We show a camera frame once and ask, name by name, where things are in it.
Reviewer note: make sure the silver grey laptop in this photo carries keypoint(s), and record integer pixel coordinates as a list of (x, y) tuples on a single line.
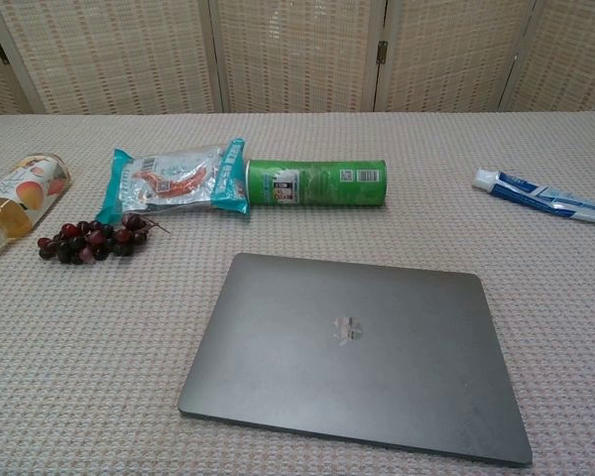
[(302, 372)]

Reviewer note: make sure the green chips can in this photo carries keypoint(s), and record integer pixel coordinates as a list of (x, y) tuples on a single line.
[(327, 181)]

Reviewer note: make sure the teal clear snack bag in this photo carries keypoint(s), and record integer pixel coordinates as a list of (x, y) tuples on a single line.
[(178, 178)]

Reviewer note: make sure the beige woven tablecloth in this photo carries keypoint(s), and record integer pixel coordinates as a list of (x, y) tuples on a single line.
[(129, 347)]

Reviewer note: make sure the dark red grape bunch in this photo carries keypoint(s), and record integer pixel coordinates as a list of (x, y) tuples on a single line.
[(89, 243)]

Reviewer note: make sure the blue white toothpaste tube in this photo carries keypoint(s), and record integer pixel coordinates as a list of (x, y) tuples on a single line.
[(525, 191)]

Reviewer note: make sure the peach juice bottle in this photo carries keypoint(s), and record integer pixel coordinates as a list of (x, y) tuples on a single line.
[(20, 193)]

